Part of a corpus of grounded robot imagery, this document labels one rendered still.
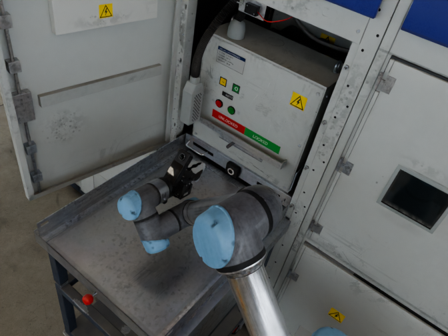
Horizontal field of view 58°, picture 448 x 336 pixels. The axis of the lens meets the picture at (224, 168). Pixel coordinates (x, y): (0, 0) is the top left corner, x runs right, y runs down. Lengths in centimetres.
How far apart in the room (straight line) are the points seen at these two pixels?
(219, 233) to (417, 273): 83
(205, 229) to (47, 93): 77
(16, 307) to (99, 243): 100
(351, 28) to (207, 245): 70
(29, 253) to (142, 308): 132
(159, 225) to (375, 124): 68
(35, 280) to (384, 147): 186
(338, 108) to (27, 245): 190
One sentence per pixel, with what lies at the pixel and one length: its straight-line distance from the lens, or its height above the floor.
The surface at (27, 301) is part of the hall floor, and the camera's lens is 235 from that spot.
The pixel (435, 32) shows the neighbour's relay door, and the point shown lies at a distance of 111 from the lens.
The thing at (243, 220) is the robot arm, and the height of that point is 137.
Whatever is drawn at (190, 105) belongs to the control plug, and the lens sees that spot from 152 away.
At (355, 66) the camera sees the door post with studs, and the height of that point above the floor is 151.
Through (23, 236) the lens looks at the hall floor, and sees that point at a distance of 260.
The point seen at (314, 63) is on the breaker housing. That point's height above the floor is 139.
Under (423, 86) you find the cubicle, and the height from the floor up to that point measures 154.
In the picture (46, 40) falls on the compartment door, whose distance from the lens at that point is 133.
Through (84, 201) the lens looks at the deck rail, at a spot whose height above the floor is 89.
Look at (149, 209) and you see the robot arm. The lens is 117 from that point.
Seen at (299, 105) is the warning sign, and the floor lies 130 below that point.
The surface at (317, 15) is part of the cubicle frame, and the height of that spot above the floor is 160.
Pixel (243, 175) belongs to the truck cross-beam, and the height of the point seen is 89.
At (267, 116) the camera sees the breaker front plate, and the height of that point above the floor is 119.
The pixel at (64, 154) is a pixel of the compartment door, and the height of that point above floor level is 97.
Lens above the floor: 198
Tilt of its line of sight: 41 degrees down
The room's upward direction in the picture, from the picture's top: 12 degrees clockwise
